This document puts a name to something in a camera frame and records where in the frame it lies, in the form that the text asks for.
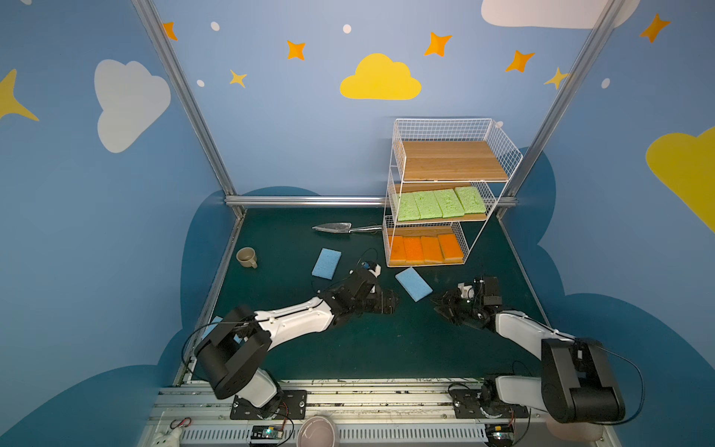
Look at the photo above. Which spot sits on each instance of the left green circuit board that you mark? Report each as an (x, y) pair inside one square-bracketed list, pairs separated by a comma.
[(266, 435)]

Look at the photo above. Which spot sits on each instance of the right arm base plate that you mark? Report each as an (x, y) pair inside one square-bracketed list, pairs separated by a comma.
[(468, 404)]

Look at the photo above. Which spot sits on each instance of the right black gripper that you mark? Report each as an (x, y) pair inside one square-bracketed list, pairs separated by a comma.
[(457, 307)]

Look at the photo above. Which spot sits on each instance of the green circuit board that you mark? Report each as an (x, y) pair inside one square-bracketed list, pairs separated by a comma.
[(499, 436), (266, 435)]

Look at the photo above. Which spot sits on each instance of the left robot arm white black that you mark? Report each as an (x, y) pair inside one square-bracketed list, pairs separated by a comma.
[(232, 353)]

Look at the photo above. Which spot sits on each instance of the right green circuit board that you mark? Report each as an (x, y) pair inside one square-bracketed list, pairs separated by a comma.
[(499, 436)]

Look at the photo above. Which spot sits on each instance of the white wire wooden shelf rack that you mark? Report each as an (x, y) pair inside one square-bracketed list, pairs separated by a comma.
[(446, 178)]

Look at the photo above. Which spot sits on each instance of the blue sponge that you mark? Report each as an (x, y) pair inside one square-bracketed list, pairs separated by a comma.
[(210, 327), (326, 263), (415, 286)]

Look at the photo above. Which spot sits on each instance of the white power plug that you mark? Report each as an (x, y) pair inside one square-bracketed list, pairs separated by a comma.
[(172, 438)]

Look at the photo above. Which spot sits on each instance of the green sponge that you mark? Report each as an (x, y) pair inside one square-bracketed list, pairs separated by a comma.
[(471, 200), (427, 205), (450, 204), (408, 210)]

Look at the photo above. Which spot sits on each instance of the pink bowl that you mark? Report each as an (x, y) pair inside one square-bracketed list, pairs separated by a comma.
[(318, 431)]

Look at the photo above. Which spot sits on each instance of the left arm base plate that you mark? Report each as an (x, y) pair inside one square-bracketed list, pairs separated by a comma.
[(287, 403)]

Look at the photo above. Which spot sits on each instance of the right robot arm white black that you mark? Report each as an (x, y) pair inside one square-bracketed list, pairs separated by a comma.
[(577, 382)]

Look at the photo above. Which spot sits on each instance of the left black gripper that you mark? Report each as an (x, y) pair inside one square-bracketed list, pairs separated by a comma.
[(374, 299)]

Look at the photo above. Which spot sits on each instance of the beige ceramic mug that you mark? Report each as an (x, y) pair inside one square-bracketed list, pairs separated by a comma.
[(247, 257)]

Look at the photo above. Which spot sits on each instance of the silver metal scoop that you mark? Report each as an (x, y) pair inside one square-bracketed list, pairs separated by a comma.
[(346, 228)]

